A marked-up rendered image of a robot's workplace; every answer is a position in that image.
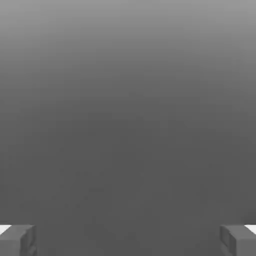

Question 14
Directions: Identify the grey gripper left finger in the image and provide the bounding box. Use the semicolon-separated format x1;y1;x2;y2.
0;224;38;256

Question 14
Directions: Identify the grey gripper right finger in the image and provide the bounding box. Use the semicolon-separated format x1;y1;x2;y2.
219;224;256;256

